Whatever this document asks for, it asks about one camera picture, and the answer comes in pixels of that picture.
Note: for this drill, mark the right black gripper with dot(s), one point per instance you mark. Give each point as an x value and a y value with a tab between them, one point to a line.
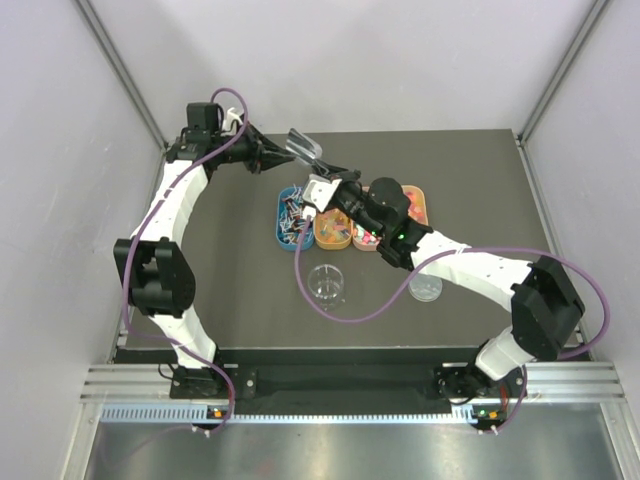
336	172

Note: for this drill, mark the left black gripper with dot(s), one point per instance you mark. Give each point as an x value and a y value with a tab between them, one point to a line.
256	155

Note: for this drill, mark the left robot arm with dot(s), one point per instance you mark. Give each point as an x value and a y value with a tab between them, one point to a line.
158	280

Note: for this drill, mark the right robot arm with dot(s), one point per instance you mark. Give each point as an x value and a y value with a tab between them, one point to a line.
544	305

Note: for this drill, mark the orange tray of candies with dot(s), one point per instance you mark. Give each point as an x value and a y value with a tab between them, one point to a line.
332	230

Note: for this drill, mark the pink tray of star candies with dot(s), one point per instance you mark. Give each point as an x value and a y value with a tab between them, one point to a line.
363	239

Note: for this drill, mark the blue tray of lollipops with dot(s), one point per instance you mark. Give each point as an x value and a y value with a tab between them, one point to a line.
289	220

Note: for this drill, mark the beige tray of gummies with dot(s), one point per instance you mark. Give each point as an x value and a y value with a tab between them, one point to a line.
417	208

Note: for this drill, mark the clear plastic jar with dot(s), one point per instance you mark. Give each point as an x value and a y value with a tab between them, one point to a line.
326	284

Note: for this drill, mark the clear jar lid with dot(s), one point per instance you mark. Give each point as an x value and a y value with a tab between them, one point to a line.
425	288

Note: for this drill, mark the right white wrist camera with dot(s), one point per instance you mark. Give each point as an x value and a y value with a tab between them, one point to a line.
317	194

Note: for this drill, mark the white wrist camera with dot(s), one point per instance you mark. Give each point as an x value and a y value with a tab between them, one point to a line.
317	194
233	121

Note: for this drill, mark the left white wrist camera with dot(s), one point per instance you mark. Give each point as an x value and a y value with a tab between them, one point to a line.
233	121

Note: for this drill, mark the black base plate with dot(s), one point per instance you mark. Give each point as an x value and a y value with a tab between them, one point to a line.
335	389

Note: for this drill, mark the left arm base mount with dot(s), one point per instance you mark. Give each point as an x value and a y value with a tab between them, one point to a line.
193	384

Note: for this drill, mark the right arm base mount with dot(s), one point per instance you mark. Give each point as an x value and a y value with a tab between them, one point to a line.
464	383

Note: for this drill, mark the slotted cable duct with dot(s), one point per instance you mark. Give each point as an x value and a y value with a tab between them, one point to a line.
210	415

